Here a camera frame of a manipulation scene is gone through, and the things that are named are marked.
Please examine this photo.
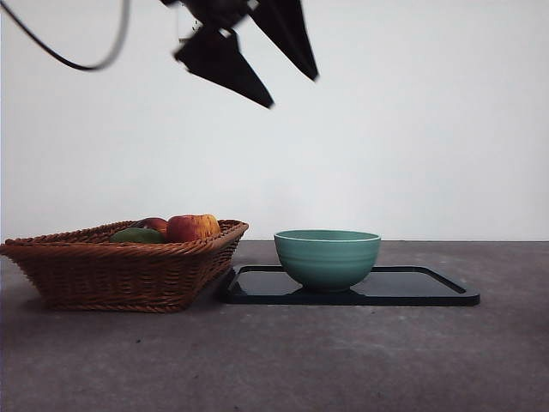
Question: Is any teal ceramic bowl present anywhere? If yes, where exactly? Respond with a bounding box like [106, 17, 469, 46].
[273, 229, 383, 294]

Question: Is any red yellow apple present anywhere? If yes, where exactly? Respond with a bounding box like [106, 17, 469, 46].
[166, 214, 221, 243]

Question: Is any dark red fruit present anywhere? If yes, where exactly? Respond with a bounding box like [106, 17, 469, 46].
[137, 217, 170, 235]

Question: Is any green fruit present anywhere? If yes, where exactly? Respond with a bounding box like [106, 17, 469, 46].
[110, 227, 167, 245]

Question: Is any brown wicker basket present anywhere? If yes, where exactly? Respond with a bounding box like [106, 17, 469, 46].
[0, 219, 250, 314]

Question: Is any black rectangular tray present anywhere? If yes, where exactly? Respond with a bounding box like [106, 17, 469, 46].
[220, 264, 481, 307]

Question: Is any white wall socket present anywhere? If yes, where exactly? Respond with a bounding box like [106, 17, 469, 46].
[177, 7, 201, 43]

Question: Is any black cable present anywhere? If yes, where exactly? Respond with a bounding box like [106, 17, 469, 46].
[0, 0, 132, 72]

